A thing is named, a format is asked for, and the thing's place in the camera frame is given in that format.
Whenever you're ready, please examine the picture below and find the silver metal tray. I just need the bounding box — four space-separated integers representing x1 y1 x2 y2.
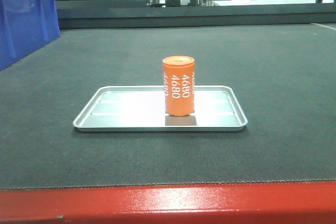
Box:
73 86 248 132

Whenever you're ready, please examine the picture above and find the white background table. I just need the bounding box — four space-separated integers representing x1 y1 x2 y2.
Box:
198 0 316 6

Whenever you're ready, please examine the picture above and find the orange cylindrical capacitor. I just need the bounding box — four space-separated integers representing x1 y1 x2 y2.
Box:
163 56 195 116

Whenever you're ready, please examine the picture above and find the blue bin on conveyor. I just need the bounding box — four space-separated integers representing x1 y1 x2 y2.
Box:
1 0 60 70

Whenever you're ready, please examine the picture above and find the red conveyor frame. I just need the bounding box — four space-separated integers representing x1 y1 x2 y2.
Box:
1 182 335 223

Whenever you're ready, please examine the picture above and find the black conveyor belt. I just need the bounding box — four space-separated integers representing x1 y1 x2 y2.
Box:
1 23 335 189

